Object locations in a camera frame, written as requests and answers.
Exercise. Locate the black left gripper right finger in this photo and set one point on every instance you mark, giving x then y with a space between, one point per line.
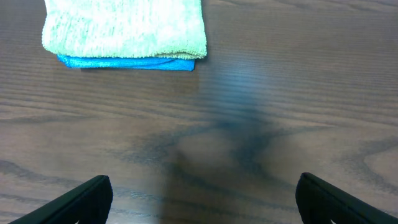
322 203

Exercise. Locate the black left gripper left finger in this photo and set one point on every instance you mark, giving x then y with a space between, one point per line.
89 203

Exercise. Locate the folded green cloth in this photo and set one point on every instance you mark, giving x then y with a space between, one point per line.
125 28

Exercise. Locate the folded blue cloth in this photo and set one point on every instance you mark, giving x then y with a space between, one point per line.
129 63

